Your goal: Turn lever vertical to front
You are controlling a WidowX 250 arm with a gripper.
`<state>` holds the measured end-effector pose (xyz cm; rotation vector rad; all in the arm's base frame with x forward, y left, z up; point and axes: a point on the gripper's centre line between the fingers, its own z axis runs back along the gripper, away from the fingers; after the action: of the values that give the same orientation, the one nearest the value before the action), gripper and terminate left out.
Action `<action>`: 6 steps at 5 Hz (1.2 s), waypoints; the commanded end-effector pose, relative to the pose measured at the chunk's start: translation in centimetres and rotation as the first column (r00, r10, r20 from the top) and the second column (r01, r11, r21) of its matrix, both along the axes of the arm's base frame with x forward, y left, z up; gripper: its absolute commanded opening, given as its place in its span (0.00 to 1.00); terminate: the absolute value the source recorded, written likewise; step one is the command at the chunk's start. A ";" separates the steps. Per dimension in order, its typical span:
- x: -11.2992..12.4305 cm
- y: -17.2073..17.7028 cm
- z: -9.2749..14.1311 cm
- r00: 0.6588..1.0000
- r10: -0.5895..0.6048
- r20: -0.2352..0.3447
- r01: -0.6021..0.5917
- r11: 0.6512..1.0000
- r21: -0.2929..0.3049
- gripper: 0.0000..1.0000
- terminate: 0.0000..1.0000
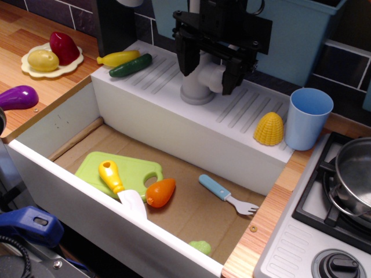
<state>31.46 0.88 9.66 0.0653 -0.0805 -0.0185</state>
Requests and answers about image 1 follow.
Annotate teal plastic bin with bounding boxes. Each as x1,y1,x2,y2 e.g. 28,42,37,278
152,1,344,86

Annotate light blue plastic cup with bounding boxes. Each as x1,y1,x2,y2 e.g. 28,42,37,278
284,88,334,151

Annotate cream scalloped plate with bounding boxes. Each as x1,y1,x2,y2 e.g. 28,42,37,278
21,43,83,78

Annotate black vertical post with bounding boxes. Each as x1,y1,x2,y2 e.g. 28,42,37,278
92,0,137,56

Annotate blue handled toy fork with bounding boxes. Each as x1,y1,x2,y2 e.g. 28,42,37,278
198,174,259,215

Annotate orange toy carrot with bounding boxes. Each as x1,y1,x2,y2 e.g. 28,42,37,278
146,178,176,208

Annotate yellow toy banana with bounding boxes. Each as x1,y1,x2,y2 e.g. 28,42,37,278
96,50,140,67

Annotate purple toy eggplant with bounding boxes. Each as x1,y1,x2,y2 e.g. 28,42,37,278
1,85,39,111

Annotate light green toy vegetable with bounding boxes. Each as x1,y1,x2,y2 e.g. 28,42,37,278
189,240,212,255

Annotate silver metal pot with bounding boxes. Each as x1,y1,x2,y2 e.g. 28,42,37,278
329,137,370,223

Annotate grey toy stove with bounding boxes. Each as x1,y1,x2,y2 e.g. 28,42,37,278
253,132,370,277

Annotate green toy cucumber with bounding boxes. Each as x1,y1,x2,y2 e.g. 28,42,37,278
109,53,153,78

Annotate green toy cutting board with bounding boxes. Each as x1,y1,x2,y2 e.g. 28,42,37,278
75,151,163,202

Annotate yellow handled toy knife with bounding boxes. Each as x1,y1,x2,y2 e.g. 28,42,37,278
98,160,147,220

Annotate black stove knob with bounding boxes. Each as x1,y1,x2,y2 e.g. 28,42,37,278
311,249,367,278

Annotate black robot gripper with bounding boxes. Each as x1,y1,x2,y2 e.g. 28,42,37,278
173,1,272,96

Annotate yellow toy corn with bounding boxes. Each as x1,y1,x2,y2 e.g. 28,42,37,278
253,112,284,146

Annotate yellow toy potato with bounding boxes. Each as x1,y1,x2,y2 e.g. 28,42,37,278
27,49,59,72

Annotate grey toy faucet lever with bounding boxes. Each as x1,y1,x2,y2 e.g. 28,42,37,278
180,0,228,105

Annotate blue clamp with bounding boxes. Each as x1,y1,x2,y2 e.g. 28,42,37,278
1,206,64,248

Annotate white toy sink basin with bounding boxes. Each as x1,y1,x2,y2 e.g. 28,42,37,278
7,41,293,277

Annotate red toy pepper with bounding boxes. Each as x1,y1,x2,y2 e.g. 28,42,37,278
49,32,80,66

